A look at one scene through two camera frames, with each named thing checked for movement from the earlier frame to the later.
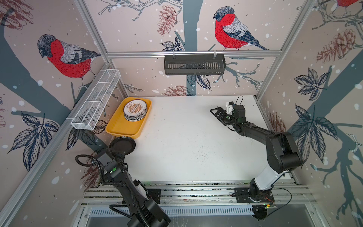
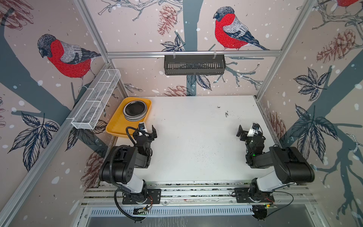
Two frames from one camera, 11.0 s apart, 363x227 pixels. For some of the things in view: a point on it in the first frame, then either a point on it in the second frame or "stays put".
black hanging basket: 194,65 stays put
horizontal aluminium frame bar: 193,53 stays put
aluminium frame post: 82,5 stays put
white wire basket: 96,99 stays put
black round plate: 123,144 -> 135,108
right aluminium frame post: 290,37 stays put
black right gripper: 222,118 -> 240,132
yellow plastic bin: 117,125 stays put
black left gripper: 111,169 -> 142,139
